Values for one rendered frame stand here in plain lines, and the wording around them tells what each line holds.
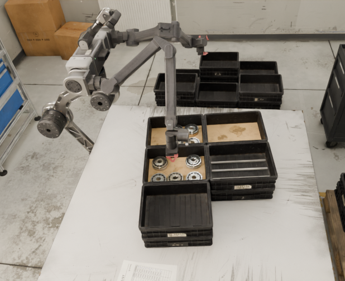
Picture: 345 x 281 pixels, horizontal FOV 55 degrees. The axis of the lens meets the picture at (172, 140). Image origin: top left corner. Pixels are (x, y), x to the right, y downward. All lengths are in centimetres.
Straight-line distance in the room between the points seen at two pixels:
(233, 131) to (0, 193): 233
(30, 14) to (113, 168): 322
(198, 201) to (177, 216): 16
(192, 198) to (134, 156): 65
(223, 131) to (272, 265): 95
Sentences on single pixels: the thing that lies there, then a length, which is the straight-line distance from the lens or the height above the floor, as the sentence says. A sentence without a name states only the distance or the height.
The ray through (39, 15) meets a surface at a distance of 514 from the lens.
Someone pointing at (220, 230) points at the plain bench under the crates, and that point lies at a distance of 206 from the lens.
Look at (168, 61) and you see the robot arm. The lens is 178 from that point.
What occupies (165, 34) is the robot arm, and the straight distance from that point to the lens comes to 198.
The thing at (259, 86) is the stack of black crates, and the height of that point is 49.
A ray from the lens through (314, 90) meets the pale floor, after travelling 426.
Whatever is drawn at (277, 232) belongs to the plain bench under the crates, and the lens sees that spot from 209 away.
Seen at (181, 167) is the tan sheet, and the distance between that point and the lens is 217.
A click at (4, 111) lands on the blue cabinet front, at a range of 378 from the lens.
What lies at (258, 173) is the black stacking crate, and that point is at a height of 83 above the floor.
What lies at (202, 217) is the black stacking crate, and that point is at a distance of 195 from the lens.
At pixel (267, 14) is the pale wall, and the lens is 497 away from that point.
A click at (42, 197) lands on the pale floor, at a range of 341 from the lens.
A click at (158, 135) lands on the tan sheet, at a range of 239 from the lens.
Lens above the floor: 250
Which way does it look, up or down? 45 degrees down
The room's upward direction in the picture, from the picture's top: 7 degrees counter-clockwise
